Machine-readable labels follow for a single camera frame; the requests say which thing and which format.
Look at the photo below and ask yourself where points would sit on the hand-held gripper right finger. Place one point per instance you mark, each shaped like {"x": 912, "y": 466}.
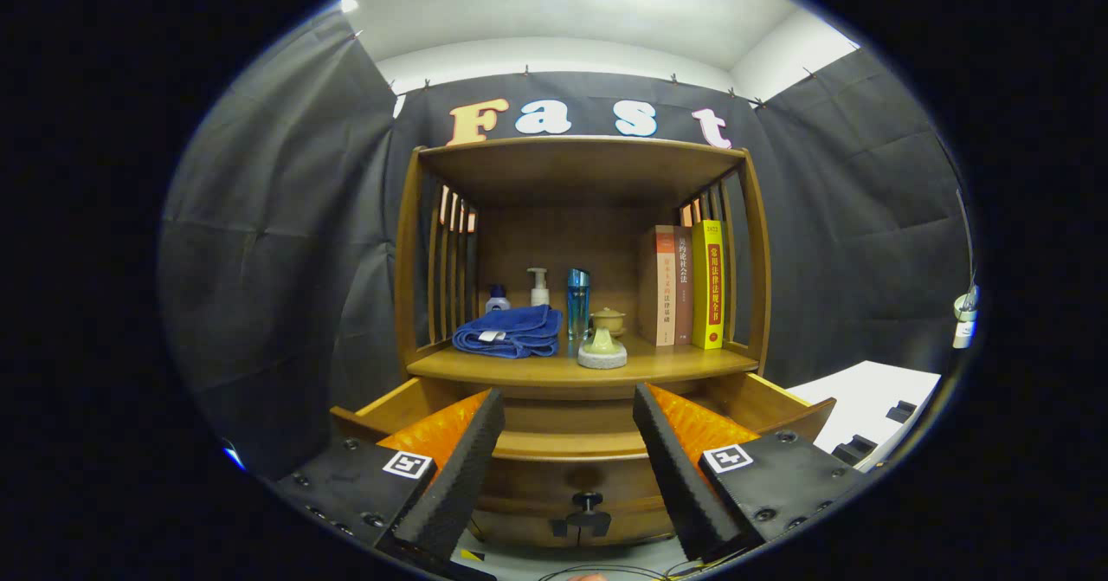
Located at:
{"x": 679, "y": 477}

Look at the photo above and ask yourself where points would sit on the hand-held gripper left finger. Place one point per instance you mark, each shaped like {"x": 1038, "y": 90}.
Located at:
{"x": 454, "y": 477}

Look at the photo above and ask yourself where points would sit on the wooden drawer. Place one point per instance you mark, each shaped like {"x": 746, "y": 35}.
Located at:
{"x": 563, "y": 477}

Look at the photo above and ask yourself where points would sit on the wooden countertop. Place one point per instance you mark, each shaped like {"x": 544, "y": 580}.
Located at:
{"x": 658, "y": 364}

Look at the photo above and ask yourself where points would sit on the wooden cabinet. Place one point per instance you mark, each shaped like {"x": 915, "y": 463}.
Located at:
{"x": 580, "y": 165}

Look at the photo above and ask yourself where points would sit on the folded blue towel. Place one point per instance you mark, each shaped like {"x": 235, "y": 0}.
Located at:
{"x": 519, "y": 326}

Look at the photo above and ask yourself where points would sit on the beige lidded tea cup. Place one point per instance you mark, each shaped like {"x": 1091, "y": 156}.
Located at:
{"x": 608, "y": 317}

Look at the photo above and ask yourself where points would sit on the small black block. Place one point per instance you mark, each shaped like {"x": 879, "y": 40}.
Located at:
{"x": 853, "y": 449}
{"x": 901, "y": 411}

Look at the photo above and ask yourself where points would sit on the small blue-capped bottle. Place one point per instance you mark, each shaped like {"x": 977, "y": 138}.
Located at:
{"x": 497, "y": 302}

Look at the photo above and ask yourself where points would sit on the brown book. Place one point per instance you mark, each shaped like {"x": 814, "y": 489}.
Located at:
{"x": 684, "y": 295}

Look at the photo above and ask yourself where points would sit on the beige book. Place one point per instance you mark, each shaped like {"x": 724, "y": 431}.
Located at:
{"x": 665, "y": 295}

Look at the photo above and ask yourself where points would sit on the yellow book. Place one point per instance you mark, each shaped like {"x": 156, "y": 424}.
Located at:
{"x": 710, "y": 295}

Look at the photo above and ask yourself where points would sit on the tall blue glass bottle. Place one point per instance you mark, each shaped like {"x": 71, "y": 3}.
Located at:
{"x": 577, "y": 304}

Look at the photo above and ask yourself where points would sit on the white pump bottle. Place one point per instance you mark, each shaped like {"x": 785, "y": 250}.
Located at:
{"x": 539, "y": 293}

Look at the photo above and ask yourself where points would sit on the white table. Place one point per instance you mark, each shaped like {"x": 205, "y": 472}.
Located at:
{"x": 866, "y": 390}

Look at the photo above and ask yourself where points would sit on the black backdrop cloth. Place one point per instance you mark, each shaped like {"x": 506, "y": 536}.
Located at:
{"x": 286, "y": 261}

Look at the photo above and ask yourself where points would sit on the white and green device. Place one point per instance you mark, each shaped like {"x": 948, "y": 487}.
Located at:
{"x": 965, "y": 313}

